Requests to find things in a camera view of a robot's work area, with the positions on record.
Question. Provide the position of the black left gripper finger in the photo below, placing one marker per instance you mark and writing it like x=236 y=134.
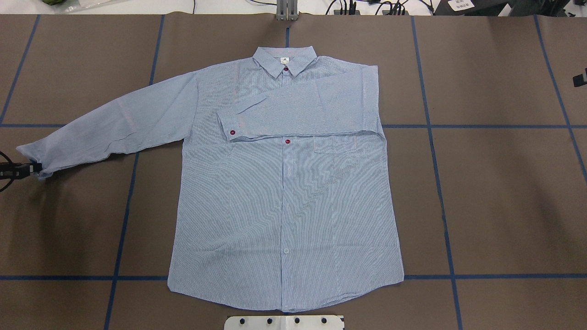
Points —
x=35 y=169

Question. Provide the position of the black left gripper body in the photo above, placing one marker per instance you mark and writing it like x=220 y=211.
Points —
x=13 y=170

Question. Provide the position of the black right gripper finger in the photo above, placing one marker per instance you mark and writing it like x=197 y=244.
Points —
x=580 y=80

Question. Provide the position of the light blue striped shirt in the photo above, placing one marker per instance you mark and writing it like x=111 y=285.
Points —
x=285 y=200

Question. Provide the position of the green folded cloth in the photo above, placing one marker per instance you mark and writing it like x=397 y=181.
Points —
x=53 y=2

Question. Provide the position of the clear plastic bag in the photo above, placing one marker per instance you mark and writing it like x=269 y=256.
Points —
x=78 y=5

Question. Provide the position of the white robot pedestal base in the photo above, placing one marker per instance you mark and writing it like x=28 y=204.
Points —
x=286 y=322

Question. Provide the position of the aluminium frame post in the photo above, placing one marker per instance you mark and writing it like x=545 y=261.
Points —
x=287 y=10

